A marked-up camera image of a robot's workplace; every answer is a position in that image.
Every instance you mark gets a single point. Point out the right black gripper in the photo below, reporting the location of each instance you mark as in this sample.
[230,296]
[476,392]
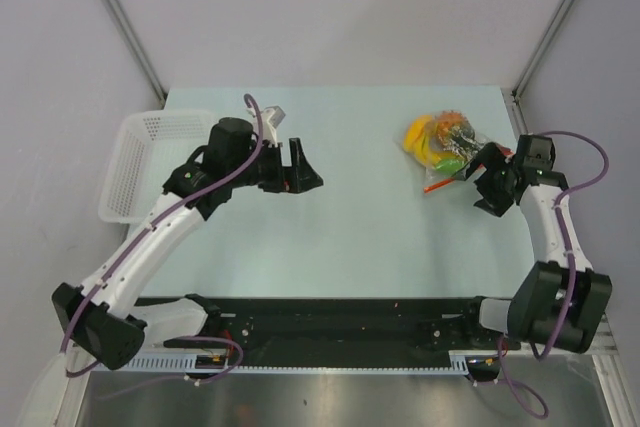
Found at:
[491,158]

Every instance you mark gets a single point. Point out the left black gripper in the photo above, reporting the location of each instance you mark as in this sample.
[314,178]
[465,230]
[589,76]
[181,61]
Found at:
[297,178]

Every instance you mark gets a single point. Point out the clear zip top bag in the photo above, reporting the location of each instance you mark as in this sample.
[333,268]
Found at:
[443,143]

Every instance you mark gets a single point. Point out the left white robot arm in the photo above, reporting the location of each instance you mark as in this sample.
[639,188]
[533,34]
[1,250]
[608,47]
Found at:
[100,315]

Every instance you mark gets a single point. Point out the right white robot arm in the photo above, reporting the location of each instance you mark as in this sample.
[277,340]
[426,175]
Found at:
[562,300]

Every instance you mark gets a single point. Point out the green fake pepper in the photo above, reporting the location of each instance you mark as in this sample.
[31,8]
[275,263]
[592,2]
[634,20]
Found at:
[449,166]

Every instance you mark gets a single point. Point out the dark fake food piece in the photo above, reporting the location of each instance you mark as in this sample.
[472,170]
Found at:
[462,138]

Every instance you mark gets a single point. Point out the yellow fake banana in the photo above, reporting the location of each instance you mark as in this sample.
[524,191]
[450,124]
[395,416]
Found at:
[420,141]

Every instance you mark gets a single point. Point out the white plastic basket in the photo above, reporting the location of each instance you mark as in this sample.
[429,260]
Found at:
[148,147]

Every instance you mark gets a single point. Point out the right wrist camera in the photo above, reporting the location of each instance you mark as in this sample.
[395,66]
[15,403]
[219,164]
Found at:
[535,152]

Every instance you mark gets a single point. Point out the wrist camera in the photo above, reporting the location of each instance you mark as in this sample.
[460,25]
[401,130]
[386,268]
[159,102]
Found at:
[535,152]
[271,118]

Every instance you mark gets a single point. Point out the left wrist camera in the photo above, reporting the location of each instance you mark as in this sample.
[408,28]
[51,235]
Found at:
[271,118]

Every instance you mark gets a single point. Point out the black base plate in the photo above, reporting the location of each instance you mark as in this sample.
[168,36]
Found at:
[383,333]

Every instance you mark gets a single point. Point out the right aluminium frame post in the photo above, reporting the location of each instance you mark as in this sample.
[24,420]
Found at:
[552,29]

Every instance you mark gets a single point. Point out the aluminium frame post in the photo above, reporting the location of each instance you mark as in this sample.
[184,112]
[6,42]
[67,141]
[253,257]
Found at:
[133,43]
[552,29]

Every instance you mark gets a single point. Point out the left aluminium frame post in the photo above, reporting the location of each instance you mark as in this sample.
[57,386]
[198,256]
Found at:
[133,43]

